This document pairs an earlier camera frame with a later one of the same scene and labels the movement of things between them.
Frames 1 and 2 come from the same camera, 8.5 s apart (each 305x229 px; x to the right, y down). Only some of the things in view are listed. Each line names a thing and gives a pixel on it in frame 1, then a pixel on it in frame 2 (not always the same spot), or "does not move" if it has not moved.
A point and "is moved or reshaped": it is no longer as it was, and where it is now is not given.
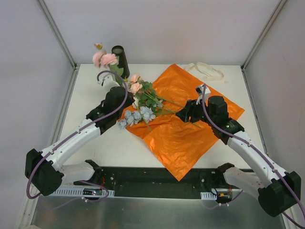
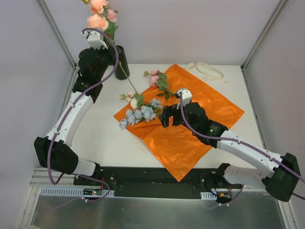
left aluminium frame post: x=61 y=39 does not move
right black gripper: x=189 y=112 to x=175 y=115
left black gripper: x=127 y=96 to x=105 y=53
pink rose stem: x=103 y=59 is moved or reshaped
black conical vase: x=123 y=63 does not move
